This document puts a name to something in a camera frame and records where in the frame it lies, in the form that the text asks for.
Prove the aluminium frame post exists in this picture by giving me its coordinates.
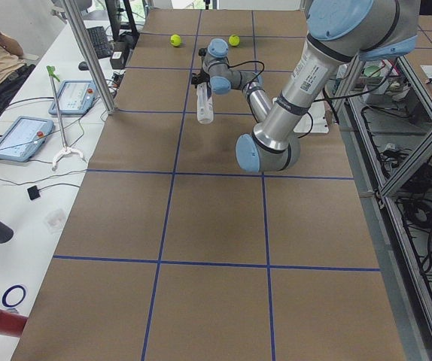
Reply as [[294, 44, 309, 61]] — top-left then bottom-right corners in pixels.
[[62, 0, 116, 115]]

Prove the blue tape ring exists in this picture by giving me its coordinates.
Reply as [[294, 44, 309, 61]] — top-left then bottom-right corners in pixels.
[[2, 284, 27, 308]]

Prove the near blue teach pendant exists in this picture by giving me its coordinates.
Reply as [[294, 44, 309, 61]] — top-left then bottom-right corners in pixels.
[[0, 116, 54, 162]]

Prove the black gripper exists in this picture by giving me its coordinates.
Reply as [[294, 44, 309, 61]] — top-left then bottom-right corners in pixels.
[[190, 69, 210, 87]]

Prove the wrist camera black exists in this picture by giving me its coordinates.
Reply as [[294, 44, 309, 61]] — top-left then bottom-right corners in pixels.
[[198, 47, 207, 57]]

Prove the black keyboard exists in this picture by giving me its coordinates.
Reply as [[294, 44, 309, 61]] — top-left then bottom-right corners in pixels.
[[87, 26, 112, 59]]

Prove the black box with label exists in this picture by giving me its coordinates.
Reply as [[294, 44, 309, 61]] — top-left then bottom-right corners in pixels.
[[110, 42, 130, 70]]

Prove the clear plastic lid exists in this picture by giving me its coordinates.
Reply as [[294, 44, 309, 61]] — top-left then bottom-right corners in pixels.
[[44, 209, 67, 234]]

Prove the black computer mouse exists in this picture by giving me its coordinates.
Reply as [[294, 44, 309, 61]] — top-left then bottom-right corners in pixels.
[[78, 62, 89, 71]]

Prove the Wilson tennis ball can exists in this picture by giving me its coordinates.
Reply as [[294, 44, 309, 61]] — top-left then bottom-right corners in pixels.
[[196, 83, 214, 124]]

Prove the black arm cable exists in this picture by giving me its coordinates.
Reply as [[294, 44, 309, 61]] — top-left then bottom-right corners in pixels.
[[227, 61, 266, 91]]

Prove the small black square pad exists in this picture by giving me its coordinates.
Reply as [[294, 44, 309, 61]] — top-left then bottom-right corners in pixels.
[[27, 185, 41, 201]]

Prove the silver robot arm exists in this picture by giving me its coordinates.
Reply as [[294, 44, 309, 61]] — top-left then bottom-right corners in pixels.
[[191, 1, 421, 172]]

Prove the far blue teach pendant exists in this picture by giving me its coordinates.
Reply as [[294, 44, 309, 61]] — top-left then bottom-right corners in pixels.
[[53, 80, 98, 117]]

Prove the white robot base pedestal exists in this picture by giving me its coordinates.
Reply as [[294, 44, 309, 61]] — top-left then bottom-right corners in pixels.
[[294, 102, 329, 135]]

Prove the yellow tennis ball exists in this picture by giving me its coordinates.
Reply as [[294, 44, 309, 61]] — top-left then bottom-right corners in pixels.
[[170, 34, 181, 47], [228, 34, 240, 47]]

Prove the blue teach pendant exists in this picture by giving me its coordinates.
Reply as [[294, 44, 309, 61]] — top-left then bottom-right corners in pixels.
[[0, 116, 54, 162], [53, 80, 98, 117]]

